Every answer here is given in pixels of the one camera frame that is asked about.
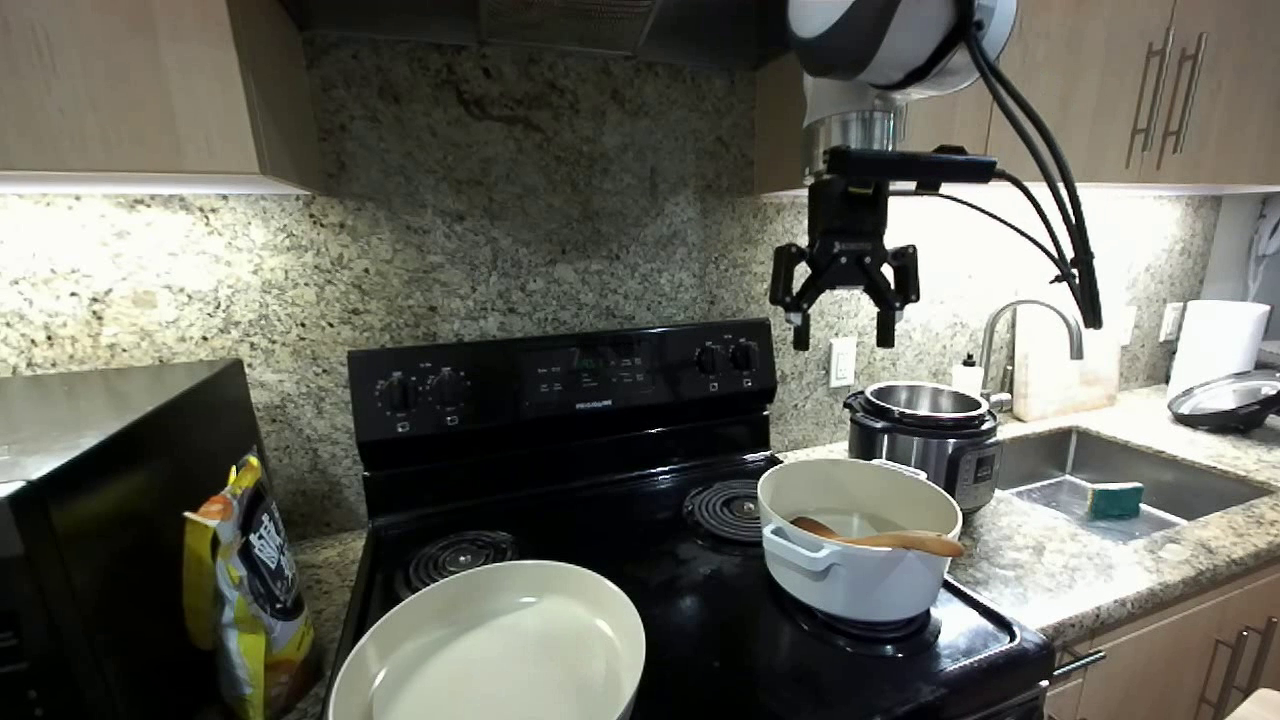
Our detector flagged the white frying pan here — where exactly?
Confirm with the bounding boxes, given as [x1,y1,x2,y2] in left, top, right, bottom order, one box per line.
[322,557,651,720]

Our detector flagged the black microwave oven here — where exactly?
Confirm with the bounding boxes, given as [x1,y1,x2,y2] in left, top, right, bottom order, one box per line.
[0,354,272,720]

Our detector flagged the green blue sponge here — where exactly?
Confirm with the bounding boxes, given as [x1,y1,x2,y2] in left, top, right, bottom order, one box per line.
[1083,475,1146,525]

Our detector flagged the light wood upper cabinet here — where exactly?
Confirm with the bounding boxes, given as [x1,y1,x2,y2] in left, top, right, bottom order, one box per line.
[0,0,320,195]

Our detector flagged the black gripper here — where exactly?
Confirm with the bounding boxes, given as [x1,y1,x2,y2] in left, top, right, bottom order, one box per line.
[766,176,925,354]

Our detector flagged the white two-handled pot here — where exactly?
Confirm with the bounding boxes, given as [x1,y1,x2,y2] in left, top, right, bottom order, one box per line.
[750,454,967,626]

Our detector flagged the wood upper cabinet steel handles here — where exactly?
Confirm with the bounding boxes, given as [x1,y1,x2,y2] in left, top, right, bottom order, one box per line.
[750,0,1280,190]

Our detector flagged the steel black pressure cooker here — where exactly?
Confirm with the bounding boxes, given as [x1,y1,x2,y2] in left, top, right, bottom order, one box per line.
[840,376,1004,514]

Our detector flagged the dark range hood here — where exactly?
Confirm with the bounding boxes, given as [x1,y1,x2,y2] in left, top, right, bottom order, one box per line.
[274,0,790,73]

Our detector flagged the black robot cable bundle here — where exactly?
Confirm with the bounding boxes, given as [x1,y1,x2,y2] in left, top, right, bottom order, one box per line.
[932,0,1108,331]

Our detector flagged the steel cabinet bar handle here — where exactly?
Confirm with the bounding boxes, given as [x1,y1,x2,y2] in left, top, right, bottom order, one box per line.
[1124,31,1171,170]
[1159,31,1208,170]

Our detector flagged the white paper towel roll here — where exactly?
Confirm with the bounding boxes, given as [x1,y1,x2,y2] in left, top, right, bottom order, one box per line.
[1162,297,1271,398]

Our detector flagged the small soap bottle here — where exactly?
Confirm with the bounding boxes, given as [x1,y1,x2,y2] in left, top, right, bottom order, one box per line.
[953,348,986,398]

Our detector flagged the curved steel faucet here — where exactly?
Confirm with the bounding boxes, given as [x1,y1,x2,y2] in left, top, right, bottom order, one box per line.
[981,297,1087,403]

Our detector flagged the wooden spatula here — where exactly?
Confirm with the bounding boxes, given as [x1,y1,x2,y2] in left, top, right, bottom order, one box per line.
[788,513,967,558]

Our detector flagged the light wood lower cabinet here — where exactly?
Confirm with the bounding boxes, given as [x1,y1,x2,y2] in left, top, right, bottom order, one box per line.
[1043,557,1280,720]

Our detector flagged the steel kitchen sink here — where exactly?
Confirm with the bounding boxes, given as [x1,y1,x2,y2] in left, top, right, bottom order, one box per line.
[990,424,1277,544]

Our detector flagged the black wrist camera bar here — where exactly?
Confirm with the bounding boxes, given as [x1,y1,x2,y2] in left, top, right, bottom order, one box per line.
[821,145,1001,190]

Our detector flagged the white wall outlet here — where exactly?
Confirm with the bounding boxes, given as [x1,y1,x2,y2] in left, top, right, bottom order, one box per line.
[828,331,858,390]

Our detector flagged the black electric stove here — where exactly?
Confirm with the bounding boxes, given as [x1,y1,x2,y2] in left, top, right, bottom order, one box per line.
[322,315,1058,720]

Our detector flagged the light wood cabinet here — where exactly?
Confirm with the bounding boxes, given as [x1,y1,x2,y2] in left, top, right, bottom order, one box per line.
[1043,557,1280,720]
[0,0,320,195]

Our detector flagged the yellow black chip bag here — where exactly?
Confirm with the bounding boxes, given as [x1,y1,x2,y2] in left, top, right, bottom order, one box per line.
[181,453,322,720]

